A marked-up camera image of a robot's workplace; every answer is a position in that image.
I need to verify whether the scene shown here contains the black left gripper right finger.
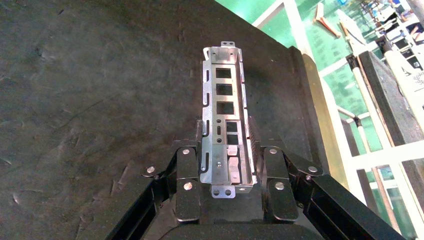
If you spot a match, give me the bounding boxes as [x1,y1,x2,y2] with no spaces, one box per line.
[247,117,406,240]

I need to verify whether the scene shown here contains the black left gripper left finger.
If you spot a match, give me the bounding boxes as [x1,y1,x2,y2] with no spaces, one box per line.
[105,119,204,240]

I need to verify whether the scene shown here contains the metal bracket with square cutouts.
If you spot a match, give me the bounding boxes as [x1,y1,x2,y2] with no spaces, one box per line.
[198,40,259,200]

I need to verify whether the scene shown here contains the long wooden edge strip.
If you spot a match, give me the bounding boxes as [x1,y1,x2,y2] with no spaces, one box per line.
[299,52,350,191]

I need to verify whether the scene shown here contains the black felt table mat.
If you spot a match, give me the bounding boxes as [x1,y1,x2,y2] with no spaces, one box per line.
[0,0,332,240]

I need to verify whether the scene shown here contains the red L-shaped object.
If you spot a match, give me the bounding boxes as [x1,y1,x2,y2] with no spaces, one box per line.
[312,2,343,39]

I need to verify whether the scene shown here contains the white table frame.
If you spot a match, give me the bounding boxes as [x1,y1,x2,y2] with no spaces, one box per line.
[251,0,424,240]

